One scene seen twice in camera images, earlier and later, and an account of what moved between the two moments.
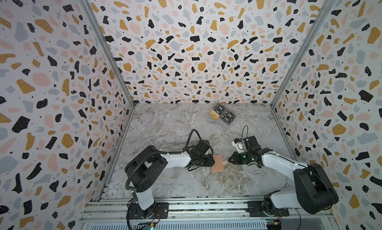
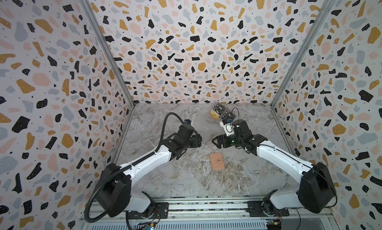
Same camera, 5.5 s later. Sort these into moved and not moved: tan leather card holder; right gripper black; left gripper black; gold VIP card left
Moved: left gripper black; right gripper black
Not moved: gold VIP card left; tan leather card holder
